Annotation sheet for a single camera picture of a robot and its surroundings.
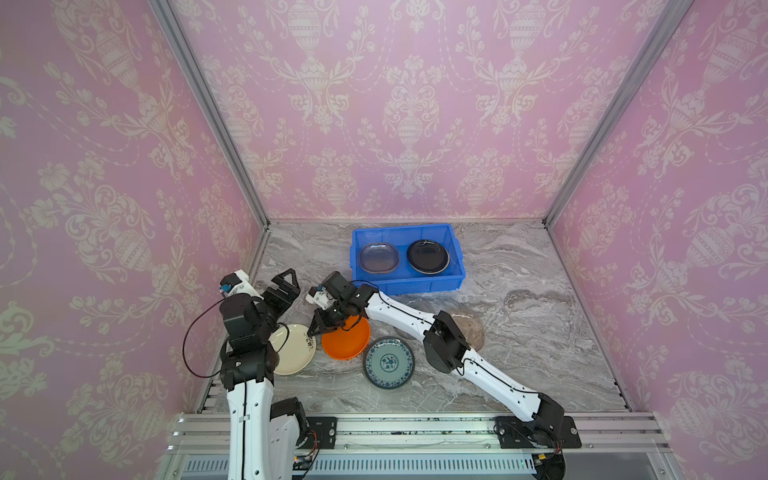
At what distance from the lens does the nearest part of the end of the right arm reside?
0.78m

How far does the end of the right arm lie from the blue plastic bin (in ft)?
0.44

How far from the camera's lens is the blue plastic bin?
3.30 feet
